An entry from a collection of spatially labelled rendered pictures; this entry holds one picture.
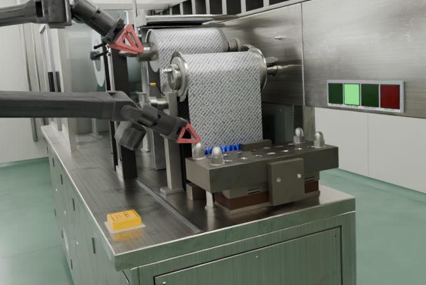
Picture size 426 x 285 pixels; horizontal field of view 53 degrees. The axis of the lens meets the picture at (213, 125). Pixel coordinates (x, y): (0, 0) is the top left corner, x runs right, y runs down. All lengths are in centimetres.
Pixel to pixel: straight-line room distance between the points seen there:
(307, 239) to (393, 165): 320
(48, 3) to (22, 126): 560
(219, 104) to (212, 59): 13
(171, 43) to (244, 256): 73
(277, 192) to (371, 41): 44
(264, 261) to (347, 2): 67
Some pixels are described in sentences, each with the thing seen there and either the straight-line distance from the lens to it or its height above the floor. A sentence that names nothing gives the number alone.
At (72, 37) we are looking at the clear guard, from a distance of 219.
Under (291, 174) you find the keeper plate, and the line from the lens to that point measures 115.
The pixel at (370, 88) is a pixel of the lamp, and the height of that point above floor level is 120.
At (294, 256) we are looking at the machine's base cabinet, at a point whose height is 78.
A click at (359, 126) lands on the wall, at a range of 456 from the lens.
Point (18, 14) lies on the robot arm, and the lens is 127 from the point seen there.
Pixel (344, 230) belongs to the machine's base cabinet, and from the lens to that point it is 125.
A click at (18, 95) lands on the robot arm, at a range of 105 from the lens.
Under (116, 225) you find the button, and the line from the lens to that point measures 108.
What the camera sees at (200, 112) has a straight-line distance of 123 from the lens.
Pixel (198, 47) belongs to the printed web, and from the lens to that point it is 149.
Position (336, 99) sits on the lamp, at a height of 117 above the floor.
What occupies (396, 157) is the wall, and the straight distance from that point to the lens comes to 429.
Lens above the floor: 129
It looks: 8 degrees down
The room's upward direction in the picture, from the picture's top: 4 degrees counter-clockwise
